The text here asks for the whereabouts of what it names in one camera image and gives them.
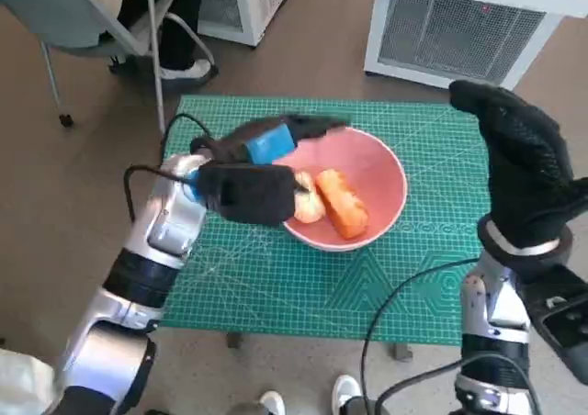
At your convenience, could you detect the pink bowl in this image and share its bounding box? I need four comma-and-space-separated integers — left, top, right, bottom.
274, 126, 410, 252

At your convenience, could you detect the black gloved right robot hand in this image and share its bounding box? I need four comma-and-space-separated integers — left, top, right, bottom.
447, 79, 588, 242

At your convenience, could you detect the green cutting mat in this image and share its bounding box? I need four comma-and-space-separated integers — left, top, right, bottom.
159, 94, 491, 343

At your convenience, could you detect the large white mesh cabinet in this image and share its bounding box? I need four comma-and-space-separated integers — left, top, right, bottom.
363, 0, 588, 94

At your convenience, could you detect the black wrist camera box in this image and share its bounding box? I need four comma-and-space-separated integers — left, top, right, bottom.
198, 163, 296, 227
522, 262, 588, 376

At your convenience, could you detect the round toy bread bun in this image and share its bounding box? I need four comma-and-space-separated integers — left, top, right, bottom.
290, 170, 328, 225

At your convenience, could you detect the grey chair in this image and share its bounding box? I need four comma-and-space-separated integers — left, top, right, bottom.
0, 0, 215, 134

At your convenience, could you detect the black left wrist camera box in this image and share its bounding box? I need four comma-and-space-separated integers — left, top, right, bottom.
198, 163, 296, 227

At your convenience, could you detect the orange rectangular toy bread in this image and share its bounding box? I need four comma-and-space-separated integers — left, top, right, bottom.
313, 168, 370, 241

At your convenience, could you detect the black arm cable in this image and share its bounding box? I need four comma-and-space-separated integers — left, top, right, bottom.
124, 112, 213, 226
360, 256, 548, 415

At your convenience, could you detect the white shoe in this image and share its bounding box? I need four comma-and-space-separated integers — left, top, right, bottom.
258, 390, 287, 415
331, 373, 363, 415

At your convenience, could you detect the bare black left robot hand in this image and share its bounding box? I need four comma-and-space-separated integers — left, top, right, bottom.
213, 113, 354, 192

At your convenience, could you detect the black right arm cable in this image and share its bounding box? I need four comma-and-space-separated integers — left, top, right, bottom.
360, 256, 548, 415

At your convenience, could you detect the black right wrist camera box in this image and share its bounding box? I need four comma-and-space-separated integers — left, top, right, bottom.
522, 262, 588, 376

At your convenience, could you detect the small white mesh cabinet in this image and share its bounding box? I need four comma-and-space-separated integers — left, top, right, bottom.
196, 0, 300, 48

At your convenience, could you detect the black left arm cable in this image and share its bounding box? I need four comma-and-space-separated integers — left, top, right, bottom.
124, 112, 213, 226

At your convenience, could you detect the white robot torso cover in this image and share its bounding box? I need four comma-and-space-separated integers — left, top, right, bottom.
0, 348, 63, 415

